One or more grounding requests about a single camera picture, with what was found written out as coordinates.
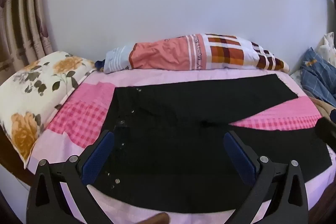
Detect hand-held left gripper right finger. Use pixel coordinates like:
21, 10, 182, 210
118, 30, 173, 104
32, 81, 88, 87
224, 131, 309, 224

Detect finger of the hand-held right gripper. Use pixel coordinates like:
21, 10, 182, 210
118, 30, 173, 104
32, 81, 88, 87
314, 118, 336, 147

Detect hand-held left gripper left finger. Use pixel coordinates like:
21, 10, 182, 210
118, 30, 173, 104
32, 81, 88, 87
26, 130, 115, 224

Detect black pants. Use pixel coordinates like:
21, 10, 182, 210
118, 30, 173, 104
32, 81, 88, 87
92, 74, 332, 214

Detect tan cloth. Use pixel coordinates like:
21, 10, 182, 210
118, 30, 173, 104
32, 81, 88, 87
311, 97, 336, 121

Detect pink checked bed sheet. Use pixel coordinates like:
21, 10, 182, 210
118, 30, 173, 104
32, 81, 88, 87
26, 67, 336, 224

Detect blue plaid cloth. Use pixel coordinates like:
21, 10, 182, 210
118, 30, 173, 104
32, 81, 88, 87
299, 48, 336, 109

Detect floral pillow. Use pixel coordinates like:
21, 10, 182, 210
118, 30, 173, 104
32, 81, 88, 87
0, 51, 95, 169

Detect white cloth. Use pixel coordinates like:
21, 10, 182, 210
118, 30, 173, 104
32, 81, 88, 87
315, 32, 336, 65

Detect rolled plaid quilt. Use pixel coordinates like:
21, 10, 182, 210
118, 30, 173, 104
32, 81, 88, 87
103, 33, 290, 74

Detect striped curtain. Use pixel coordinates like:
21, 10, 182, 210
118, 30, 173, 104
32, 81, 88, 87
0, 0, 57, 88

